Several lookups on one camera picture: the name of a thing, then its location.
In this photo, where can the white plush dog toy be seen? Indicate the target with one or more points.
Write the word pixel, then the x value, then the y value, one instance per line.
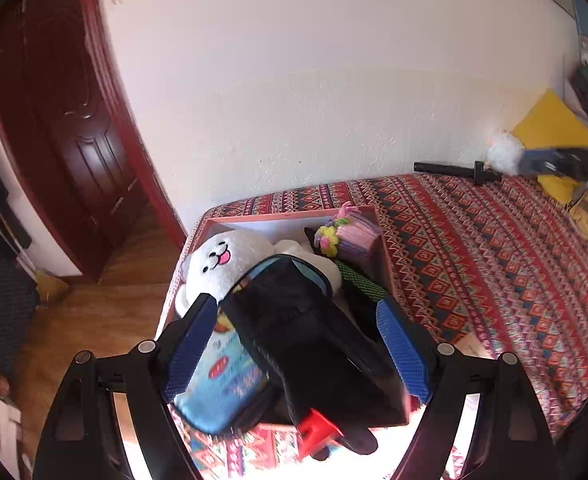
pixel 220 262

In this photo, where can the white fluffy pompom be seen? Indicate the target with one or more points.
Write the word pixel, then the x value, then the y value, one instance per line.
pixel 504 153

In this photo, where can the straw broom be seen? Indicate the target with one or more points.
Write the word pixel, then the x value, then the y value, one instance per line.
pixel 50 288

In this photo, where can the black glove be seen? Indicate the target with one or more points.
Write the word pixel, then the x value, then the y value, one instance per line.
pixel 286 319
pixel 354 292

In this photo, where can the pink yarn flower bundle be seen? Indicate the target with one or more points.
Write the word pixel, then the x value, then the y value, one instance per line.
pixel 349 235

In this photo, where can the blue pencil case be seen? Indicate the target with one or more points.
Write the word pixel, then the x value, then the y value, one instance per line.
pixel 228 392

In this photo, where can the red plastic cone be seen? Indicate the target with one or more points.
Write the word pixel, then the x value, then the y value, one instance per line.
pixel 315 434

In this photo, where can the yellow cushion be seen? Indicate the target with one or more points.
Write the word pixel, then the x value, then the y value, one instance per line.
pixel 551 124

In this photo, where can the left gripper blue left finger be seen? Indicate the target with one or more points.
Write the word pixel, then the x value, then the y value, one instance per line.
pixel 182 344

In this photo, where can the black tripod stick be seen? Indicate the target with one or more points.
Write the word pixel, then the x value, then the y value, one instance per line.
pixel 479 174

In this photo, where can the dark red wooden door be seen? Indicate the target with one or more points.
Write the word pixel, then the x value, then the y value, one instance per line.
pixel 70 153

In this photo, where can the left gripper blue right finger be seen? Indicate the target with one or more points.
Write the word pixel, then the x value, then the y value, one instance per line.
pixel 411 348

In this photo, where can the patterned woven bedspread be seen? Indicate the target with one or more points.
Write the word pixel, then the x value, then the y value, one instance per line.
pixel 499 265

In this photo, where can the salmon cardboard box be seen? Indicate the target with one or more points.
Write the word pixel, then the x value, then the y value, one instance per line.
pixel 271 346

